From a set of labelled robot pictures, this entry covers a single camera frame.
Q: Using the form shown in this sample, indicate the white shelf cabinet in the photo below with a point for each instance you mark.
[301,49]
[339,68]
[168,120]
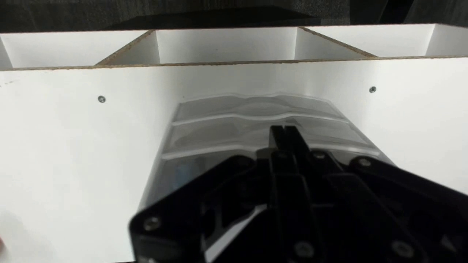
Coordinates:
[83,114]

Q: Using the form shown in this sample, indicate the clear top drawer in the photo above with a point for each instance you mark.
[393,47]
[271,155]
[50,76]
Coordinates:
[205,132]

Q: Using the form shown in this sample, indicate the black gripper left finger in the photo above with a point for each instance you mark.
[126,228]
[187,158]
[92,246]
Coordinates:
[183,225]

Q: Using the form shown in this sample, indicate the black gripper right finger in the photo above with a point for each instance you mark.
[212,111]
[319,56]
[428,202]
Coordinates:
[364,211]

